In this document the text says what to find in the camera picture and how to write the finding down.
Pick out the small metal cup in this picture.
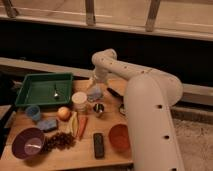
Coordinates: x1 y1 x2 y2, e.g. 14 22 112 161
93 103 105 117

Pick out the orange bowl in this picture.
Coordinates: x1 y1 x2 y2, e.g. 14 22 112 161
108 124 130 151

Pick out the black remote control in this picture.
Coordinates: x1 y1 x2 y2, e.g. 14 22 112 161
93 133 105 159

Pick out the dark grape bunch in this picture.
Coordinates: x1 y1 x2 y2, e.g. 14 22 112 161
41 132 75 153

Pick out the black handled scoop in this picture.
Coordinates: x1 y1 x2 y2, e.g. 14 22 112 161
107 87 126 116

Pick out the blue grey towel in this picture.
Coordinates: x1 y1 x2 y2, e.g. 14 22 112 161
87 85 103 102

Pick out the purple bowl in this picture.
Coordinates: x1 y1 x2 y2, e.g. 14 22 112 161
12 127 45 159

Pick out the red yellow apple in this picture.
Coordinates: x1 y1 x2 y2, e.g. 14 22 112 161
57 106 71 121

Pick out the yellow banana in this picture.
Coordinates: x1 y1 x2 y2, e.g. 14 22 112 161
66 111 78 137

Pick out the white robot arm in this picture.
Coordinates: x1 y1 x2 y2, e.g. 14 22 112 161
92 49 185 171

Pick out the orange carrot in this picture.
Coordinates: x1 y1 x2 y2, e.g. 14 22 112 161
77 116 88 139

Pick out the small blue cup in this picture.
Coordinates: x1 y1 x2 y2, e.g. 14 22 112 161
25 105 41 122

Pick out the white paper cup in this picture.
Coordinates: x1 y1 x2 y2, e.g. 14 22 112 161
72 92 87 112

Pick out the green plastic tray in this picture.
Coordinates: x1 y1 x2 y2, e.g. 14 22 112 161
15 73 73 107

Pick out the metal spoon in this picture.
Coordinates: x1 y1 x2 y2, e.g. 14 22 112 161
54 84 59 99

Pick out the blue sponge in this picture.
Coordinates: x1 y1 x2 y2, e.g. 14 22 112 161
37 119 58 132

